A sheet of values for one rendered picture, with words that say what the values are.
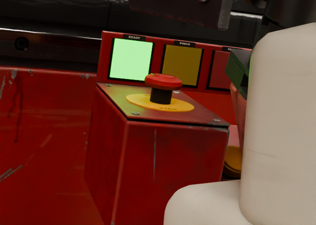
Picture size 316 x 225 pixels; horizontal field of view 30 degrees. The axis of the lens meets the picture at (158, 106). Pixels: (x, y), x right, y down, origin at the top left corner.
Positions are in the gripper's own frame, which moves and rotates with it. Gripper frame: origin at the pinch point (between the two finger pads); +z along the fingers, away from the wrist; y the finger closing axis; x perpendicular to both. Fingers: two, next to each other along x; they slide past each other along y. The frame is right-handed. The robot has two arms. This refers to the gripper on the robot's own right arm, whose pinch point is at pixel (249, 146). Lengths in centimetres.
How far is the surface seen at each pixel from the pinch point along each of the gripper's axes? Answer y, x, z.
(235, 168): -1.1, 1.3, 2.3
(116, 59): 10.4, 14.0, -4.1
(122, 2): 26.2, 10.8, -6.1
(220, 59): 10.9, 1.3, -5.5
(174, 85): 0.6, 10.0, -6.0
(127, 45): 10.9, 13.0, -5.7
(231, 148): 1.6, 1.2, 1.3
